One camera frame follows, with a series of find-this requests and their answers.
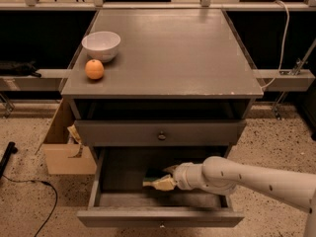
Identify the cardboard box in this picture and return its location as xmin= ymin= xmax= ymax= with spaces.
xmin=40 ymin=100 xmax=97 ymax=175

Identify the green and yellow sponge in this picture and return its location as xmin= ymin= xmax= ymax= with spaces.
xmin=142 ymin=168 xmax=169 ymax=187

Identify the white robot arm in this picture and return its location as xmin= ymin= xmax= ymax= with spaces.
xmin=143 ymin=156 xmax=316 ymax=237

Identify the grey open middle drawer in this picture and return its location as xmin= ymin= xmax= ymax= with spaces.
xmin=77 ymin=147 xmax=244 ymax=228

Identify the grey upper drawer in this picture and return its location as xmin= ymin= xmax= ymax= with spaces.
xmin=75 ymin=120 xmax=246 ymax=147

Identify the white bowl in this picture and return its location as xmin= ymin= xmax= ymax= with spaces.
xmin=81 ymin=31 xmax=120 ymax=62

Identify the black stand foot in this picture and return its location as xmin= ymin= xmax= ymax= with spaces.
xmin=0 ymin=141 xmax=18 ymax=179

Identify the black cloth on shelf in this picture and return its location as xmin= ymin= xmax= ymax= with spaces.
xmin=0 ymin=61 xmax=41 ymax=78

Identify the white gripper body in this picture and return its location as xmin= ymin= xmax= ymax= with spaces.
xmin=173 ymin=163 xmax=201 ymax=191

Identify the black floor cable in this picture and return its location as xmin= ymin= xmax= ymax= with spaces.
xmin=0 ymin=174 xmax=59 ymax=237

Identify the grey drawer cabinet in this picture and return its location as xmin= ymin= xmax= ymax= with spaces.
xmin=60 ymin=7 xmax=265 ymax=156

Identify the orange fruit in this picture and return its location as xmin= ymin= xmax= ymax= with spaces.
xmin=85 ymin=59 xmax=104 ymax=80

